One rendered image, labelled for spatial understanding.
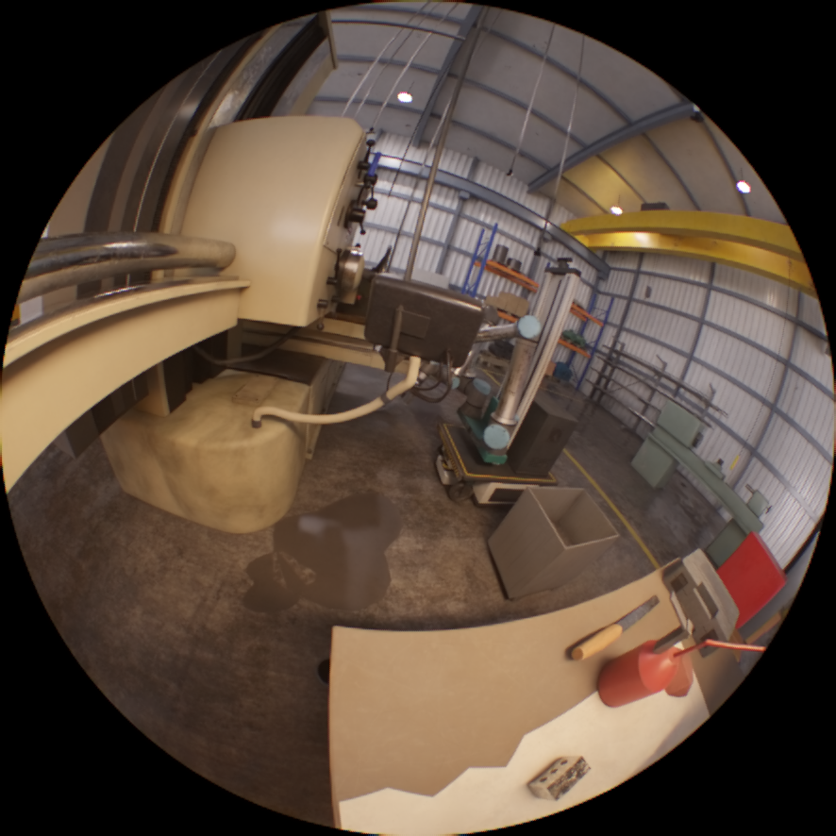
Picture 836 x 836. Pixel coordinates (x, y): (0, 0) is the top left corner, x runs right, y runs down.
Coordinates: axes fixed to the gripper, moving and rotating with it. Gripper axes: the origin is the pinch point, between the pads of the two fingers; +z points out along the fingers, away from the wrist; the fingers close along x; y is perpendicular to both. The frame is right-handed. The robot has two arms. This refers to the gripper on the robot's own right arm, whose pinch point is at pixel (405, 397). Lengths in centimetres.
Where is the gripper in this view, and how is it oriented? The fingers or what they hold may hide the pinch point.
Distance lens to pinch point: 183.3
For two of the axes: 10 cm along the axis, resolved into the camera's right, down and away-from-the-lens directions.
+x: -3.3, -4.1, 8.5
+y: 7.4, 4.5, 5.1
